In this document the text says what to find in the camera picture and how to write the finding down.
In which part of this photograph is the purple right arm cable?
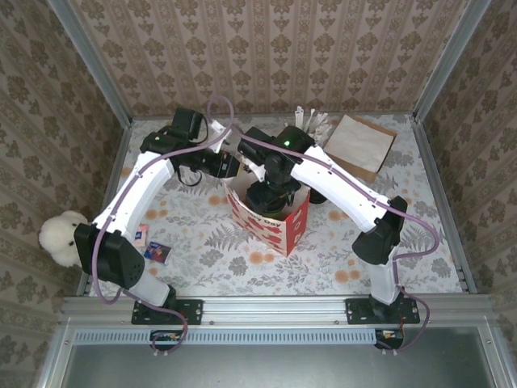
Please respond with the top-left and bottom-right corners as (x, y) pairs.
(237, 135), (441, 353)

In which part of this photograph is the grey slotted cable duct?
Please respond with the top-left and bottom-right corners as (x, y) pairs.
(74, 327), (401, 345)

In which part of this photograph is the aluminium frame post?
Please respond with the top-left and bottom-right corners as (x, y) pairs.
(412, 0), (492, 122)
(47, 0), (134, 127)

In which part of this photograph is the green paper cup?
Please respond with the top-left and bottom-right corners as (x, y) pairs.
(253, 200), (290, 217)

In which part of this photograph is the blue snack packet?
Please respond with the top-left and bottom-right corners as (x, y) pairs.
(144, 241), (170, 266)

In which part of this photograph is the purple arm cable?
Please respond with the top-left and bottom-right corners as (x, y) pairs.
(237, 135), (441, 353)
(90, 95), (236, 359)

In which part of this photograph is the grey metal panel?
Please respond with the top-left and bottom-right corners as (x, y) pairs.
(60, 343), (500, 388)

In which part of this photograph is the small black controller board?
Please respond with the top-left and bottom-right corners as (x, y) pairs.
(149, 328), (183, 352)
(374, 327), (405, 351)

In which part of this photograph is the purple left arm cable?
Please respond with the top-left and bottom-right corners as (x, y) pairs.
(90, 95), (236, 359)

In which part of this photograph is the white paper napkin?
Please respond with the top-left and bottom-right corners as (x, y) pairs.
(325, 114), (395, 173)

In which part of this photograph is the aluminium mounting rail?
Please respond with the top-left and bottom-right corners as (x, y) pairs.
(60, 293), (497, 326)

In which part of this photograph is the white red-printed paper gift bag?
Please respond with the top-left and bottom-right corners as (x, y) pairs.
(224, 177), (311, 258)

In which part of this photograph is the white teddy bear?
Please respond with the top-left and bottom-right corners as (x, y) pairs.
(39, 209), (88, 268)

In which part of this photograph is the aluminium table back rail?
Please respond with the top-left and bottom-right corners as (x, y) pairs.
(129, 112), (418, 121)

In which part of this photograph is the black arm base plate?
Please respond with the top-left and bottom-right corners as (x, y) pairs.
(345, 297), (420, 326)
(132, 297), (204, 326)

